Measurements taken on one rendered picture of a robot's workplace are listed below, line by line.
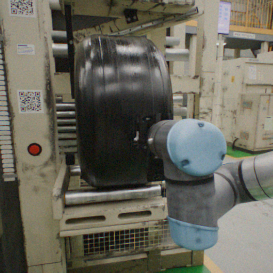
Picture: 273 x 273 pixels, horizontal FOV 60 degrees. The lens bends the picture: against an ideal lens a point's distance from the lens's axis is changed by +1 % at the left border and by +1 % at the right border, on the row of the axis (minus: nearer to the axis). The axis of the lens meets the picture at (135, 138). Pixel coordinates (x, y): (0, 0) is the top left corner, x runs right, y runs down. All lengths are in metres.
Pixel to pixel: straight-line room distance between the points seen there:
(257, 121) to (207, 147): 4.98
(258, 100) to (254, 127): 0.53
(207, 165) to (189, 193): 0.05
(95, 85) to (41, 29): 0.29
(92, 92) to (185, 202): 0.41
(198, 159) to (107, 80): 0.41
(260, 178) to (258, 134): 4.95
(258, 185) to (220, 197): 0.07
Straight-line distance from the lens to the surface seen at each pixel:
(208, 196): 0.36
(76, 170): 1.08
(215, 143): 0.32
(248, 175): 0.44
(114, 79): 0.66
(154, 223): 0.88
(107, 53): 0.71
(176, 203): 0.36
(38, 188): 0.90
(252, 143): 5.37
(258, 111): 5.28
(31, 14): 0.87
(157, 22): 1.32
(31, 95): 0.84
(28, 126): 0.85
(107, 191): 0.82
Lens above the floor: 1.25
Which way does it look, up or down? 11 degrees down
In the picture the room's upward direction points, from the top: straight up
